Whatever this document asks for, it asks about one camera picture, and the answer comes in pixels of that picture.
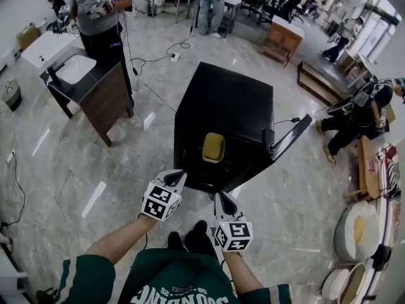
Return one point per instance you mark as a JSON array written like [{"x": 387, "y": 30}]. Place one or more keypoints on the wooden cabinet with white top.
[{"x": 283, "y": 40}]

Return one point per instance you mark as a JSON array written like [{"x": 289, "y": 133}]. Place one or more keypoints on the cardboard box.
[{"x": 28, "y": 36}]

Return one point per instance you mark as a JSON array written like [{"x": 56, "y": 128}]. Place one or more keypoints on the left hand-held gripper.
[{"x": 159, "y": 201}]

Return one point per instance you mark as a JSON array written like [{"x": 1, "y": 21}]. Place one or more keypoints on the white power strip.
[{"x": 174, "y": 57}]

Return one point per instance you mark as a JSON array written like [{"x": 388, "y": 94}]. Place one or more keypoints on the low wooden shelf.
[{"x": 319, "y": 81}]

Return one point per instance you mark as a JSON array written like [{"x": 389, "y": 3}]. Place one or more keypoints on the white board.
[{"x": 47, "y": 47}]

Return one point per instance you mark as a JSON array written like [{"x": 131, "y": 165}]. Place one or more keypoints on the grey basket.
[{"x": 12, "y": 95}]

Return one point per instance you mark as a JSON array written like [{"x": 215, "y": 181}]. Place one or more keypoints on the yellow container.
[{"x": 212, "y": 147}]

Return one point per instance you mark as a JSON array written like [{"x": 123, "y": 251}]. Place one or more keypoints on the person's left forearm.
[{"x": 123, "y": 237}]

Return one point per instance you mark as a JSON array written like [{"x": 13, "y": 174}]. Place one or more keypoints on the dark wooden sink cabinet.
[{"x": 101, "y": 100}]

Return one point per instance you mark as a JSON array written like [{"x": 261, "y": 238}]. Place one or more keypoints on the white round chair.
[{"x": 343, "y": 283}]

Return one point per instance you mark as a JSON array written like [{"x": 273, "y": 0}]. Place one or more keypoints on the round wooden side table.
[{"x": 368, "y": 169}]

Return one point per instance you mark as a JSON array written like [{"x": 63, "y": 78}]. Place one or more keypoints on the black mini fridge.
[{"x": 221, "y": 106}]

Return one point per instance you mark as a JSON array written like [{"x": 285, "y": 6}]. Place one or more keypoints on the white floor socket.
[{"x": 11, "y": 156}]

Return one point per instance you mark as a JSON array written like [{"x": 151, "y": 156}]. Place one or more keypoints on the striped cushion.
[{"x": 392, "y": 179}]

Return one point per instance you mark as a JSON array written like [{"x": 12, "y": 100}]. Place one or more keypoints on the white sink basin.
[{"x": 77, "y": 70}]

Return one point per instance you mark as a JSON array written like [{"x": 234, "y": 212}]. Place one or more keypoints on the black faucet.
[{"x": 55, "y": 71}]

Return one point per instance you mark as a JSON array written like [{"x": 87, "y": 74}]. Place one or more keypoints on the white round pouf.
[{"x": 351, "y": 233}]

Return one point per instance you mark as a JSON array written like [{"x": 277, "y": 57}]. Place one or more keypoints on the person's right forearm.
[{"x": 242, "y": 271}]

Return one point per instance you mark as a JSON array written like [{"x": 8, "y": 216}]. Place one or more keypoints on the black office chair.
[{"x": 269, "y": 9}]

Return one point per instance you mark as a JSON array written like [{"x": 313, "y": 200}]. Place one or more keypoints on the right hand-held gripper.
[{"x": 234, "y": 233}]

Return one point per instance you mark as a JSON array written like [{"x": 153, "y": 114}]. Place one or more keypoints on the person's green shirt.
[{"x": 177, "y": 277}]

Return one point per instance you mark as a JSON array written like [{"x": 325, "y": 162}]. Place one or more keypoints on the person's black shoes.
[{"x": 196, "y": 237}]

